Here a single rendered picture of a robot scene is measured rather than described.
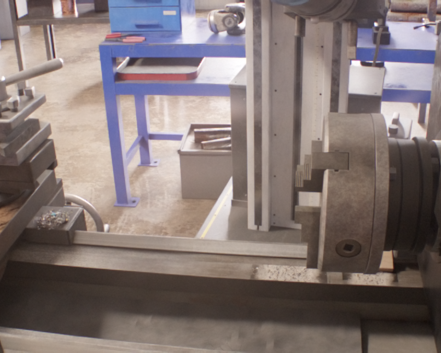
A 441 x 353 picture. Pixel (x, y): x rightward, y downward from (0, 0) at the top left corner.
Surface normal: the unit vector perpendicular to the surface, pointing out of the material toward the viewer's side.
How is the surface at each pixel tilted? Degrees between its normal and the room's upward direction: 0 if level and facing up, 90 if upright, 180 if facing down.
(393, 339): 0
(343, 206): 69
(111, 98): 90
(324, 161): 41
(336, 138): 24
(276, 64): 90
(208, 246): 45
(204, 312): 14
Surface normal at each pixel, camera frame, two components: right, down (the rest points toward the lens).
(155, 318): 0.32, -0.76
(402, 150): -0.06, -0.79
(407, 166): -0.11, -0.49
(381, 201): -0.14, 0.05
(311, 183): -0.09, 0.92
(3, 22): -0.15, 0.46
